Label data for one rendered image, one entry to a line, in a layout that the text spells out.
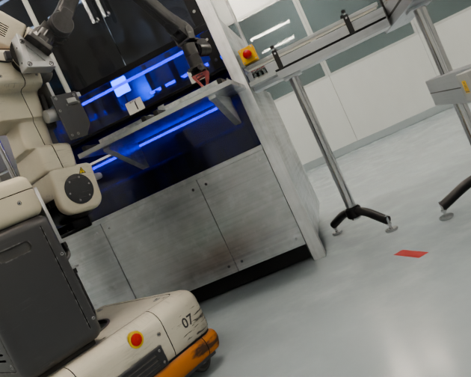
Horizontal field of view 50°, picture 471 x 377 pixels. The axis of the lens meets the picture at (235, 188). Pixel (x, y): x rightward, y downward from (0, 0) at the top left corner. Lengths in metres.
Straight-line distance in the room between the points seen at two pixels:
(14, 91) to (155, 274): 1.19
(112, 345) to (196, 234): 1.06
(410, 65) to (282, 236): 4.92
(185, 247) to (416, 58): 5.12
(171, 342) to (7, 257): 0.55
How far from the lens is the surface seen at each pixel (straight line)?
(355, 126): 6.96
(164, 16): 2.13
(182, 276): 2.56
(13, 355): 1.49
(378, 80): 6.99
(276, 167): 2.36
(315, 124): 2.49
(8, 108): 1.83
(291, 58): 2.47
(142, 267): 2.61
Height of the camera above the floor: 0.61
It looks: 3 degrees down
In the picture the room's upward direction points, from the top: 25 degrees counter-clockwise
